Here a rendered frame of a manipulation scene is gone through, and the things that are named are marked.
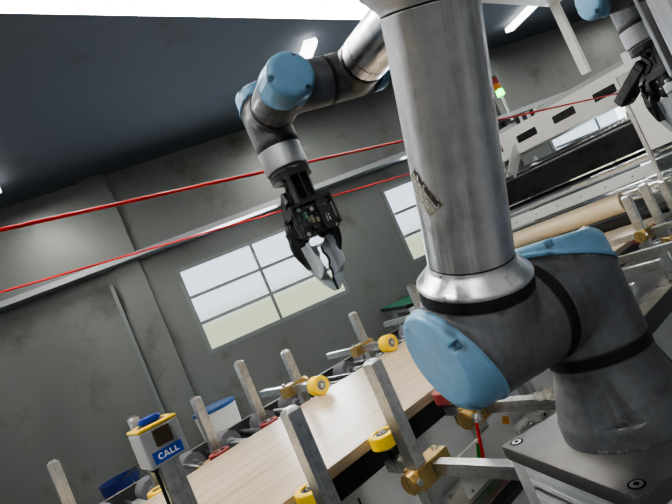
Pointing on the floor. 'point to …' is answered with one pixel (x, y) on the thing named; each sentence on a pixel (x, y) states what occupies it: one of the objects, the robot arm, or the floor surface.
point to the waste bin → (120, 482)
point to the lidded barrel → (221, 414)
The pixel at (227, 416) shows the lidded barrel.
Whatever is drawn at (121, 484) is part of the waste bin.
